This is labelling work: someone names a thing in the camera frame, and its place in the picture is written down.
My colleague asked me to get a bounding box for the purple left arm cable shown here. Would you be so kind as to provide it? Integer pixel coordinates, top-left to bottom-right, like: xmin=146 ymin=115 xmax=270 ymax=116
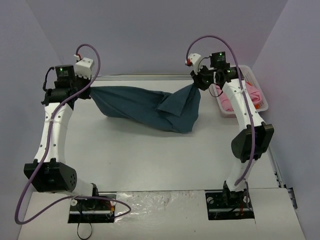
xmin=15 ymin=44 xmax=132 ymax=225

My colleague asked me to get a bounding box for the teal blue t-shirt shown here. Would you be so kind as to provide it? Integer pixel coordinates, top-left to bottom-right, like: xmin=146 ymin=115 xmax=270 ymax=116
xmin=90 ymin=84 xmax=201 ymax=134

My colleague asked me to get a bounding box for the pink t-shirt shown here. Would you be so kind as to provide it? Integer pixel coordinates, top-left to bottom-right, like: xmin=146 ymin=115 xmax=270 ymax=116
xmin=216 ymin=81 xmax=263 ymax=112

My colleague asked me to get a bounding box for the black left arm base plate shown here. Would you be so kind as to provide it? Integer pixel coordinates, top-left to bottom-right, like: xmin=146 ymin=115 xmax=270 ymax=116
xmin=67 ymin=199 xmax=117 ymax=224

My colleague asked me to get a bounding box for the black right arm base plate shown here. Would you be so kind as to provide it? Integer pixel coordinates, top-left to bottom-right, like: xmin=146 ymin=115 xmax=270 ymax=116
xmin=205 ymin=190 xmax=255 ymax=221

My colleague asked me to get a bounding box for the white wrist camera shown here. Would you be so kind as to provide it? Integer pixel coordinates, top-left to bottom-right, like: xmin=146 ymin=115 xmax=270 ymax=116
xmin=185 ymin=53 xmax=202 ymax=73
xmin=74 ymin=54 xmax=95 ymax=80

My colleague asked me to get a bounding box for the white plastic basket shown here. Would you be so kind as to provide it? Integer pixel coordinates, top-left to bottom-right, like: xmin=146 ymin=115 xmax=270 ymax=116
xmin=216 ymin=65 xmax=269 ymax=118

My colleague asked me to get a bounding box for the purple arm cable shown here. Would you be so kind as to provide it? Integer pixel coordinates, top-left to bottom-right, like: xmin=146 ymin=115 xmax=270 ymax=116
xmin=15 ymin=44 xmax=132 ymax=225
xmin=185 ymin=35 xmax=260 ymax=186

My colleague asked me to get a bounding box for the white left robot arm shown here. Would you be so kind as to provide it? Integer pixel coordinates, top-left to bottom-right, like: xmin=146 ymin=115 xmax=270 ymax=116
xmin=23 ymin=60 xmax=101 ymax=209

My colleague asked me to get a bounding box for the thin black cable loop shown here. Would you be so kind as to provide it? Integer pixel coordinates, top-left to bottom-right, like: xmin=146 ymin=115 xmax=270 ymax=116
xmin=76 ymin=209 xmax=93 ymax=240

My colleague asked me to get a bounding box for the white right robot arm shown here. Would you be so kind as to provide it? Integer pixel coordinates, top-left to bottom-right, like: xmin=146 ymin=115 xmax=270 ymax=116
xmin=186 ymin=52 xmax=274 ymax=207

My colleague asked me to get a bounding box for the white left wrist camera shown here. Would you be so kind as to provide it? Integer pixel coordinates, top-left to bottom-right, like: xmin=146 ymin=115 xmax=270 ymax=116
xmin=74 ymin=54 xmax=95 ymax=80

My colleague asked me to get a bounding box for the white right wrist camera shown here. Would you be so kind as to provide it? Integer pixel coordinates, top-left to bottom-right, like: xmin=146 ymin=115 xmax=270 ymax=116
xmin=185 ymin=53 xmax=202 ymax=73

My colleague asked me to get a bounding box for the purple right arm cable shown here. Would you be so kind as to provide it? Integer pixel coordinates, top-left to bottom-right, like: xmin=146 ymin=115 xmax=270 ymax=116
xmin=185 ymin=35 xmax=260 ymax=186

